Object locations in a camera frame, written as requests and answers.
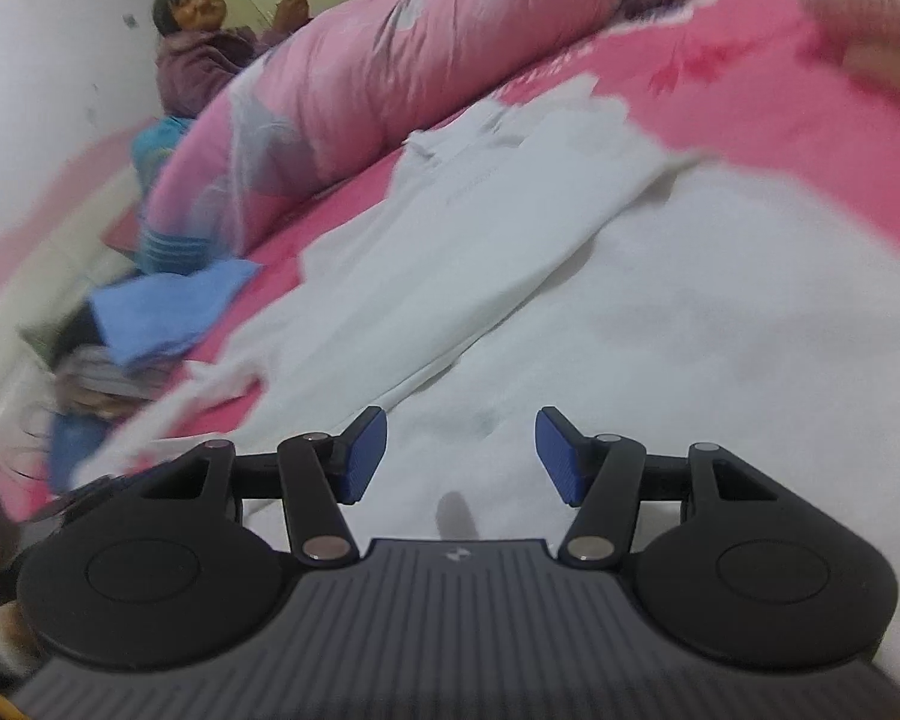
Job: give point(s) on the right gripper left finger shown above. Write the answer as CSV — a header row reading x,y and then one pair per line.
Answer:
x,y
178,564

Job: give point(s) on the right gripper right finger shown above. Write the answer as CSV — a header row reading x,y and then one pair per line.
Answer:
x,y
718,556

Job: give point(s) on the white shirt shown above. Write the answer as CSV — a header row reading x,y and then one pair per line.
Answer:
x,y
554,254

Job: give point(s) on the pile of mixed clothes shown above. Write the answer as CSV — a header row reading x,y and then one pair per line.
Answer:
x,y
87,382

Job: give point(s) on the blue jeans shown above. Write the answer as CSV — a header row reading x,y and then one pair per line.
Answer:
x,y
73,439

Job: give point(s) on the blue cloth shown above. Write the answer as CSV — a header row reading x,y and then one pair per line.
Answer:
x,y
164,315

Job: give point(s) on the black garment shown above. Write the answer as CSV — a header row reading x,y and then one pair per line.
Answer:
x,y
79,330

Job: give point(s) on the pink white headboard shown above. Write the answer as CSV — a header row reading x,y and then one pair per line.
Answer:
x,y
58,251

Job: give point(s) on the red pillow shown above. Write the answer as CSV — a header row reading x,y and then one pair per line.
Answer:
x,y
122,235

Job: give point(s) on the teal blue blanket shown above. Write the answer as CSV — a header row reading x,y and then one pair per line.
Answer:
x,y
152,148

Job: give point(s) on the pink floral bed blanket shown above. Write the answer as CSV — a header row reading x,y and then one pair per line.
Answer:
x,y
756,81

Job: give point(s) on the person in purple jacket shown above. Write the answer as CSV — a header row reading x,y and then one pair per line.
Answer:
x,y
199,55

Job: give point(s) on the beige folded garment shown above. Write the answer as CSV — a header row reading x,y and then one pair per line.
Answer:
x,y
875,64

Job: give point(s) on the pink grey rolled duvet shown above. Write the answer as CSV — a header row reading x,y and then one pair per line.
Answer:
x,y
331,100

